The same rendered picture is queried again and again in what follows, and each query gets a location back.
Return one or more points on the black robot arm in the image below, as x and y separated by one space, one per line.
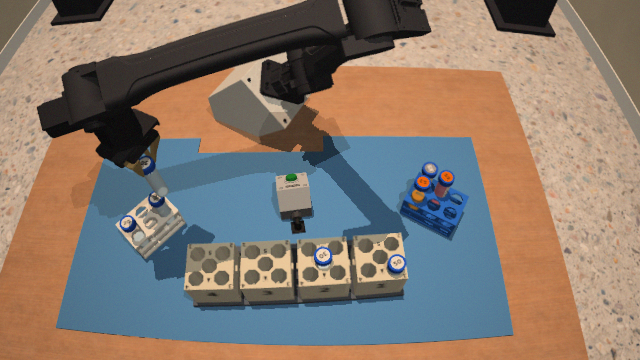
318 25

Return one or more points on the blue tube rack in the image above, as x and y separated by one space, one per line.
431 210

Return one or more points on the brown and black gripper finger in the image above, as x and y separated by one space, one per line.
153 149
135 167

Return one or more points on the blue flat mat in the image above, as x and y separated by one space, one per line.
455 288

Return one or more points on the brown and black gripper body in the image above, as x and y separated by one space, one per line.
131 138

